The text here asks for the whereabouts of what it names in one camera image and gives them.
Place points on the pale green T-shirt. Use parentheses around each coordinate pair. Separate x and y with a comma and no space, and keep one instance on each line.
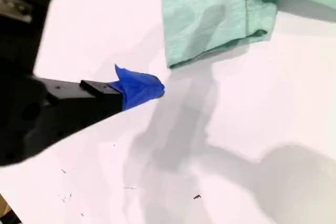
(199,11)

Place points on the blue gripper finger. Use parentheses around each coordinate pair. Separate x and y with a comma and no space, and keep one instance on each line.
(105,103)

